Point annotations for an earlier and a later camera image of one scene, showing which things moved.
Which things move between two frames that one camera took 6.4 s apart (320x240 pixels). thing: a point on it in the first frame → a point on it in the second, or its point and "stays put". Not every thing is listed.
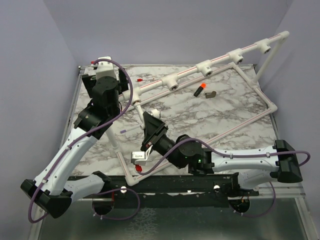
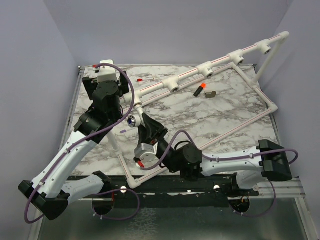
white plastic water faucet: x=154 y=112 → x=137 y=120
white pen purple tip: x=125 y=130 stays put
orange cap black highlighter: x=199 y=89 stays put
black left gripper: x=123 y=85 stays put
